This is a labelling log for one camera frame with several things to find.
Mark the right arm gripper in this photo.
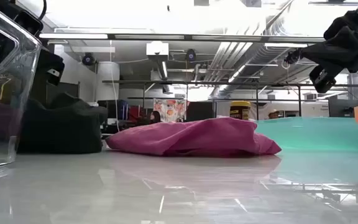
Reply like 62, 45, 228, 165
285, 11, 358, 74

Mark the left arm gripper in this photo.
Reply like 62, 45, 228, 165
0, 9, 65, 68

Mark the black monitor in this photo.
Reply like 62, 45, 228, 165
185, 101, 216, 122
328, 99, 358, 118

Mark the white round column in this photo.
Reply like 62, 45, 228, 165
95, 61, 121, 102

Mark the black cloth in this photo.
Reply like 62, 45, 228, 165
17, 92, 109, 155

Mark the teal plastic bin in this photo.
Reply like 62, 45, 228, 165
253, 116, 358, 152

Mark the yellow-lid spice jar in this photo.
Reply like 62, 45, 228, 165
229, 100, 252, 121

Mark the floral printed cloth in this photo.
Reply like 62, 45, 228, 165
153, 98, 188, 123

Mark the overhead rig bar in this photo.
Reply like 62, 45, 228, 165
39, 32, 326, 44

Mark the magenta cloth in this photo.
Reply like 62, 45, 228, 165
105, 117, 282, 157

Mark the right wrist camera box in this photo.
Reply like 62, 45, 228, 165
308, 63, 337, 94

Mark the hanging white cable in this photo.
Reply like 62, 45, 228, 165
109, 40, 121, 133

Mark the white overhead camera box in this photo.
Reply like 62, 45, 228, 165
145, 41, 170, 57

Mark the black metal rack frame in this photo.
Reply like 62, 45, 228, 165
102, 79, 358, 121

